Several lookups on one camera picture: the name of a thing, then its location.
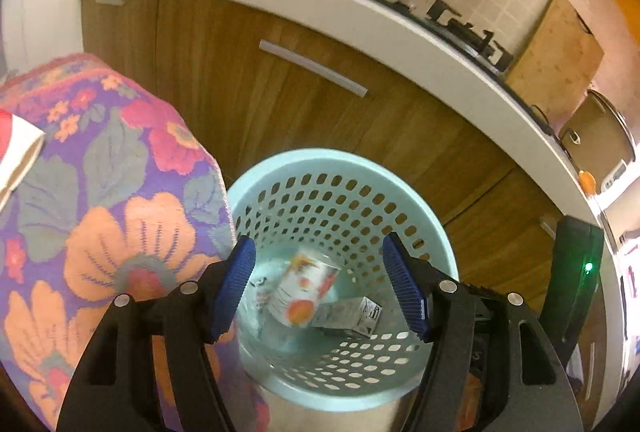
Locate long silver cabinet handle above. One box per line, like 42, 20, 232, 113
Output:
259, 40, 369, 98

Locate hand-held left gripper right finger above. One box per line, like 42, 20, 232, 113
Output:
381, 232, 586, 432

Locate beige rice cooker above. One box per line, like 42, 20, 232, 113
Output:
559, 88, 636, 173

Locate white can with orange print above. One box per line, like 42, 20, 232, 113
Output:
267, 248, 341, 328

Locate purple floral tablecloth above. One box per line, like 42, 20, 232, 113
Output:
0, 52, 271, 432

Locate black power cable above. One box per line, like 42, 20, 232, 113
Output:
532, 105, 557, 134

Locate small grey carton box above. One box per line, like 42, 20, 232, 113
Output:
311, 296, 383, 338

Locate orange wall cabinet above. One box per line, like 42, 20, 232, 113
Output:
590, 0, 640, 43

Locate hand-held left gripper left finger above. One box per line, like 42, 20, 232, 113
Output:
57, 235, 258, 432

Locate red and white paper cup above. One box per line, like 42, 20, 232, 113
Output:
0, 109, 46, 208

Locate wooden cutting board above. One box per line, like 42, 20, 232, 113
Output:
506, 0, 605, 123

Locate light blue perforated waste basket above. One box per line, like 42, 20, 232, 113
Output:
225, 148, 460, 400

